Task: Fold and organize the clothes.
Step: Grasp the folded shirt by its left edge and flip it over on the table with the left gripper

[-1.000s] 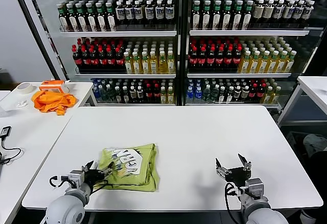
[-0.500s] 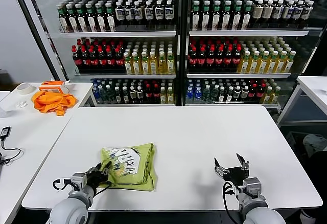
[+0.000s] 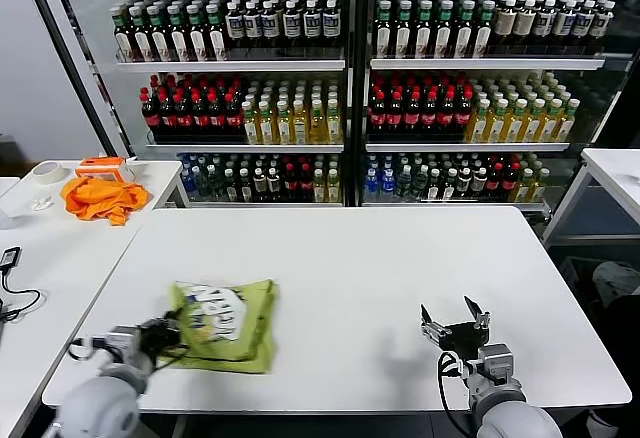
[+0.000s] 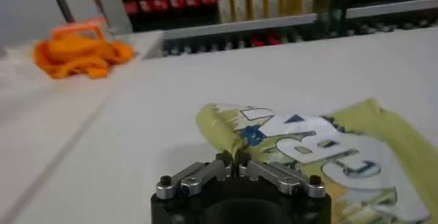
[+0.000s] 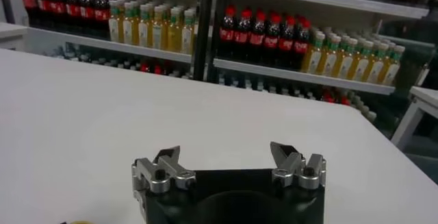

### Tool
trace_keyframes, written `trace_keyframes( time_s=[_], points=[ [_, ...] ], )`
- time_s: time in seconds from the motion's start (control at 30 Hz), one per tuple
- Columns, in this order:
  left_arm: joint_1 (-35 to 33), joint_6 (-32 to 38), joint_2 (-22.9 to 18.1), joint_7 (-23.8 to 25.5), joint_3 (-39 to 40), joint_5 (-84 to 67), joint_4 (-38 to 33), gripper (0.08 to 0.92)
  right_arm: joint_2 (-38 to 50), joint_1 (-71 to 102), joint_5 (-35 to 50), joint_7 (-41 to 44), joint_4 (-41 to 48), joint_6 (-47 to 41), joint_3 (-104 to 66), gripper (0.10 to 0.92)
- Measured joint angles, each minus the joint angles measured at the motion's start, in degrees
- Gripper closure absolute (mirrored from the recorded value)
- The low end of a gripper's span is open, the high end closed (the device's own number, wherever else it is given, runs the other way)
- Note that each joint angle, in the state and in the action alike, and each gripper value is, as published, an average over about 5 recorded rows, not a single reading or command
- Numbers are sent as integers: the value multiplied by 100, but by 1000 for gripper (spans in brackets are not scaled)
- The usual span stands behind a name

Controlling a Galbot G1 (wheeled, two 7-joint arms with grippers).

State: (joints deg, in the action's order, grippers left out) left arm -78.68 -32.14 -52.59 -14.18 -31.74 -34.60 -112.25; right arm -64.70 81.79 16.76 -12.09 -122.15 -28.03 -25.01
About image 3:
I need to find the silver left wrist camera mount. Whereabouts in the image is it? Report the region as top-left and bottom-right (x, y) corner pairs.
(102, 326), (142, 357)

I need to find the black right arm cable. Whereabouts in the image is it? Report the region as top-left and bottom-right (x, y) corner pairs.
(437, 351), (476, 438)

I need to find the white tape roll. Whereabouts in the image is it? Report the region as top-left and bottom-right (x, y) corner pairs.
(30, 161), (69, 185)

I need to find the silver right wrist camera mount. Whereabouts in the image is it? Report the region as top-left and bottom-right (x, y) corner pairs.
(477, 342), (516, 379)

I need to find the crumpled orange cloth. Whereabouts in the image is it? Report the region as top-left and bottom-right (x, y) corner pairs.
(60, 176), (151, 227)

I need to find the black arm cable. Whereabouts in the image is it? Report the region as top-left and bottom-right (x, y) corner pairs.
(437, 351), (476, 438)
(67, 337), (194, 373)

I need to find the dark bottle blue label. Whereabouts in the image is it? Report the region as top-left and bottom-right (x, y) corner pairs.
(225, 1), (246, 50)
(572, 0), (597, 49)
(302, 0), (323, 50)
(283, 0), (304, 50)
(553, 0), (578, 48)
(261, 0), (282, 50)
(322, 0), (343, 50)
(532, 0), (557, 47)
(243, 1), (264, 50)

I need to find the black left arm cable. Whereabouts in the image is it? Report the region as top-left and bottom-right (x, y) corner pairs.
(67, 337), (194, 373)

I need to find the orange and white box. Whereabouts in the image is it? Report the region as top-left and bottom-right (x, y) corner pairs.
(75, 156), (136, 184)

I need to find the cola bottle red cap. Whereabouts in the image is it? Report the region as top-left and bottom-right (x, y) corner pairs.
(370, 89), (389, 134)
(208, 88), (227, 132)
(298, 162), (315, 203)
(284, 162), (301, 203)
(387, 89), (406, 134)
(404, 89), (423, 134)
(438, 89), (457, 134)
(224, 88), (244, 132)
(501, 162), (520, 198)
(174, 88), (194, 132)
(191, 88), (211, 132)
(421, 89), (440, 134)
(141, 87), (162, 133)
(455, 88), (474, 134)
(485, 163), (503, 199)
(158, 88), (177, 132)

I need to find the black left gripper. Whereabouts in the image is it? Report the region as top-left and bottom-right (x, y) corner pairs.
(137, 309), (189, 359)

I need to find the drink shelf cabinet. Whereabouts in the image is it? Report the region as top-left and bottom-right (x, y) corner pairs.
(44, 0), (359, 209)
(357, 0), (640, 214)

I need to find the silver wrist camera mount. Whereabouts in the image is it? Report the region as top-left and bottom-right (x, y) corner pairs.
(477, 342), (516, 379)
(102, 326), (142, 357)

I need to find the grey white bag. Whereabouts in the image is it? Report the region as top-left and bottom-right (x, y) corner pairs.
(593, 261), (640, 309)

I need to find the black phone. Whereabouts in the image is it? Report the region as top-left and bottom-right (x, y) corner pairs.
(1, 246), (24, 272)

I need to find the white side table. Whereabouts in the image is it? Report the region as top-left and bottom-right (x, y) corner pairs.
(0, 160), (184, 438)

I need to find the black metal frame post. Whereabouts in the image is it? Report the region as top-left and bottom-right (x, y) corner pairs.
(17, 0), (124, 159)

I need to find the white framed table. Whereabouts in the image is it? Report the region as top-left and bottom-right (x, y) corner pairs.
(542, 148), (640, 249)

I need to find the dark bottle green cap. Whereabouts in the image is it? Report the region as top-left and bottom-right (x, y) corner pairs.
(395, 0), (415, 59)
(415, 0), (435, 59)
(187, 4), (210, 63)
(474, 0), (496, 59)
(113, 6), (136, 63)
(375, 0), (395, 59)
(206, 3), (229, 62)
(148, 5), (172, 63)
(455, 0), (476, 59)
(130, 5), (154, 63)
(167, 5), (191, 63)
(435, 0), (456, 59)

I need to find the black table cable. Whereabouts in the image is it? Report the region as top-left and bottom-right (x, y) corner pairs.
(0, 265), (49, 324)

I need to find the clear green bottle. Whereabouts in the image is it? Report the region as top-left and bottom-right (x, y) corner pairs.
(397, 165), (415, 198)
(413, 165), (431, 199)

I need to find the dark bottle beige label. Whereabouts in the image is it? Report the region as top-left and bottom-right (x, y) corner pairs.
(514, 0), (538, 47)
(589, 0), (616, 50)
(494, 0), (518, 47)

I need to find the light green t-shirt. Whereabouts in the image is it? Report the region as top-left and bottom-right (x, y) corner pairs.
(167, 279), (280, 375)

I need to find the black crate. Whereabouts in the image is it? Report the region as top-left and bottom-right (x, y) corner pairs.
(562, 256), (601, 304)

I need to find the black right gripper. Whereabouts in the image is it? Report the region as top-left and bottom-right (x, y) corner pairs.
(419, 295), (492, 359)

